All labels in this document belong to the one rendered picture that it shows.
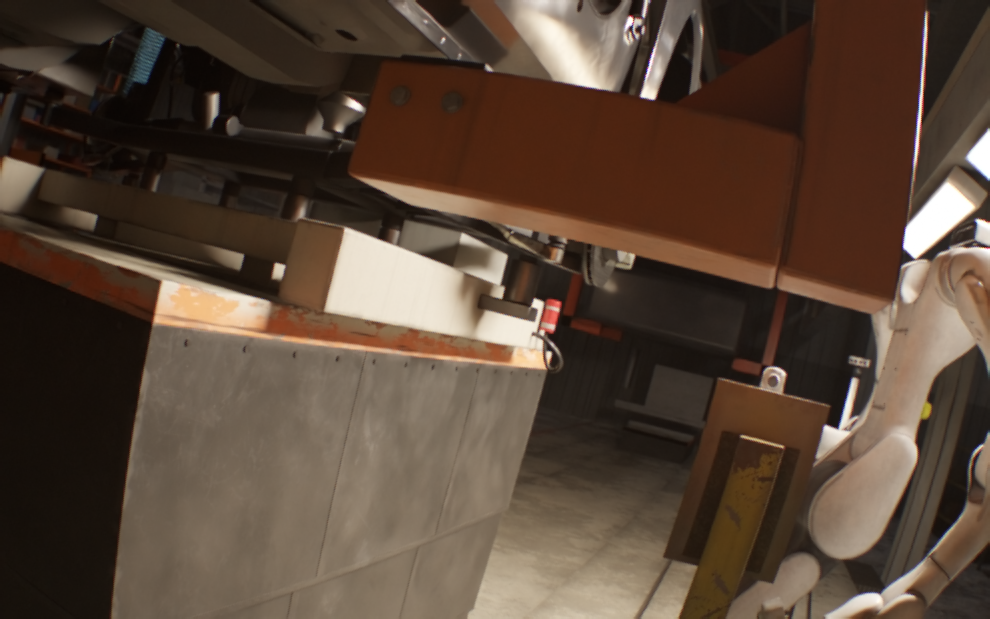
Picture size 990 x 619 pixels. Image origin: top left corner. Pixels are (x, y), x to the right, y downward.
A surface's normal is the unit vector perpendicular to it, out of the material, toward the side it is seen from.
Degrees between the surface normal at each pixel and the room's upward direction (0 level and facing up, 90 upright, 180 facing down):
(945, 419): 90
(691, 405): 90
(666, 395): 90
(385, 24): 138
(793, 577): 90
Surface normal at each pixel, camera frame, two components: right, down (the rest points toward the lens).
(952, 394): -0.34, -0.11
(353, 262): 0.91, 0.23
